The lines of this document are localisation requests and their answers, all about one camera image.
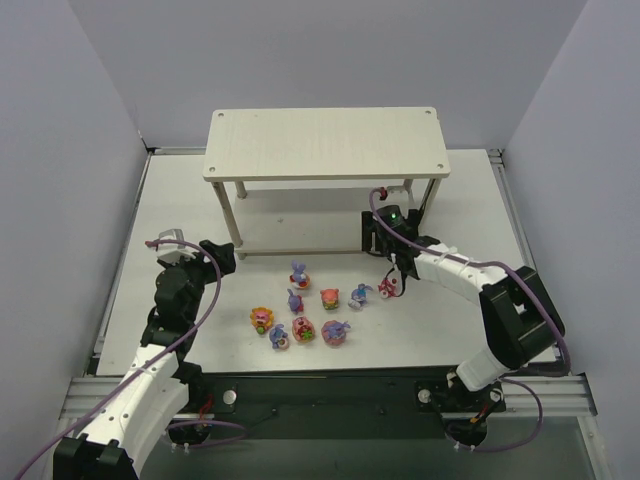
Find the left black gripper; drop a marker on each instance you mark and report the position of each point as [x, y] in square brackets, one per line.
[201, 265]

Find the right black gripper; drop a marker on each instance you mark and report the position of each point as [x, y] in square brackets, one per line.
[375, 235]

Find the red white strawberry toy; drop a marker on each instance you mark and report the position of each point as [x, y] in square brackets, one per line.
[388, 288]

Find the pink bear burger toy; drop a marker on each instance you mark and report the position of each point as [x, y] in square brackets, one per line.
[330, 298]

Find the pink bear clover toy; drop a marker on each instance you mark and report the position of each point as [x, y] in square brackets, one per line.
[303, 330]

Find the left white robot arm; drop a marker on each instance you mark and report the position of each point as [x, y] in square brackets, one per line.
[117, 437]

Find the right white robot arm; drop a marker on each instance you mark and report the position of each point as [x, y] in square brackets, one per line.
[519, 319]

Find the wooden two-tier shelf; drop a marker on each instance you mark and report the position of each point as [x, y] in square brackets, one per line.
[316, 144]

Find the purple bunny blue ears toy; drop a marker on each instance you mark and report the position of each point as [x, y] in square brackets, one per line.
[358, 297]

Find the orange lion toy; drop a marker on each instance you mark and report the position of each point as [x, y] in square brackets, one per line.
[262, 319]

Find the purple bunny on red base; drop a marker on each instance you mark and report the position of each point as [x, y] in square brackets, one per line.
[299, 279]

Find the purple bunny toy standing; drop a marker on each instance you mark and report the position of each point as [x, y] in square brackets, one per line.
[295, 302]

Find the purple bunny with ball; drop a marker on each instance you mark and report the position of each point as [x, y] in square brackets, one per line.
[279, 338]

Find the purple bunny pink cake toy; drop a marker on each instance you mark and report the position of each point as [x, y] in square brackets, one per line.
[334, 333]

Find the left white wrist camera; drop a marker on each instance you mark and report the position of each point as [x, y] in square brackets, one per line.
[168, 247]

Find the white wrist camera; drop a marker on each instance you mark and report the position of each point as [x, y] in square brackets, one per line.
[168, 247]
[394, 193]

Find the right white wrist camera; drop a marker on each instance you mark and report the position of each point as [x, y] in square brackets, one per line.
[394, 193]

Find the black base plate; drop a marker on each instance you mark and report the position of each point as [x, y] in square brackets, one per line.
[350, 404]

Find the aluminium frame rail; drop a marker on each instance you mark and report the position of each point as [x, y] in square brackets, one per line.
[560, 397]

